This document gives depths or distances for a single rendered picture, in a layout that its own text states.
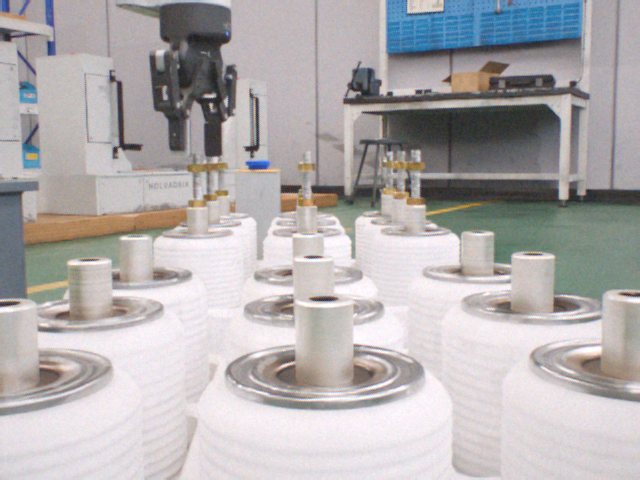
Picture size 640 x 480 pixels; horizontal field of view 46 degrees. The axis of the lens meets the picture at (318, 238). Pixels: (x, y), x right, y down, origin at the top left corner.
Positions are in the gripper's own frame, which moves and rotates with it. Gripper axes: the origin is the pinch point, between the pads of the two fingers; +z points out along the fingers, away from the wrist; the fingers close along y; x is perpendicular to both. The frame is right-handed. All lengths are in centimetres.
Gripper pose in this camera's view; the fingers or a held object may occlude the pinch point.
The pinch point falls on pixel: (197, 144)
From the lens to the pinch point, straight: 82.0
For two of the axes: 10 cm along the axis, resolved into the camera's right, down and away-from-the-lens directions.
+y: 3.8, -1.0, 9.2
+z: 0.0, 9.9, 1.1
